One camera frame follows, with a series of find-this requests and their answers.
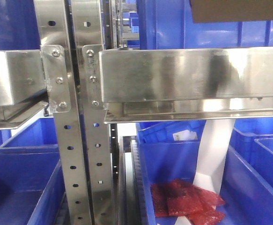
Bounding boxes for brown cardboard box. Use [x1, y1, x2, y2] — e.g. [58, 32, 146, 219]
[190, 0, 273, 23]

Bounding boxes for right steel shelf beam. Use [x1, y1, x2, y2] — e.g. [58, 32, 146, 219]
[99, 47, 273, 123]

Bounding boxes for steel shelf beam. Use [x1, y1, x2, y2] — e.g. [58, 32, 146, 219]
[0, 50, 48, 130]
[99, 47, 273, 123]

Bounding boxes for right steel shelf upright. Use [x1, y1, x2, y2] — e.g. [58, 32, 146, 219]
[71, 0, 116, 225]

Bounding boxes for steel shelf upright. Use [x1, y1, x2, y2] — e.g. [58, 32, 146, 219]
[71, 0, 116, 225]
[34, 0, 92, 225]

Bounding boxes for left steel shelf beam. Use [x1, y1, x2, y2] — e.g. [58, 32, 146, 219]
[0, 50, 48, 130]

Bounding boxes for left steel shelf upright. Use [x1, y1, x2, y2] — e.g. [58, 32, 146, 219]
[34, 0, 92, 225]

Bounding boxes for blue bin lower centre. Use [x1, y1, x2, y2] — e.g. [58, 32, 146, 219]
[136, 120, 273, 225]

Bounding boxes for blue bin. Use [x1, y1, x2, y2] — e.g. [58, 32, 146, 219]
[136, 0, 273, 50]
[0, 117, 65, 225]
[229, 117, 273, 202]
[136, 120, 273, 225]
[0, 0, 40, 51]

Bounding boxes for white paper strip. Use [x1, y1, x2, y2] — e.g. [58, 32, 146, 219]
[176, 118, 236, 225]

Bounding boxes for blue bin upper right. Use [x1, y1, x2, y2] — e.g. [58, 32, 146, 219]
[136, 0, 273, 50]

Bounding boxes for red plastic pouches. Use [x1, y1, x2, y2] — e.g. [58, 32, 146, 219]
[150, 179, 226, 225]

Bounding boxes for blue bin lower left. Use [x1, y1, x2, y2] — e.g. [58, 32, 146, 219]
[0, 117, 65, 225]

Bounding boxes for blue bin lower right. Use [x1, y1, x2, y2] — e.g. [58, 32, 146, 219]
[229, 117, 273, 202]

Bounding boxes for blue bin upper left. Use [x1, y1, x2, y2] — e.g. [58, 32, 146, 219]
[0, 0, 40, 51]

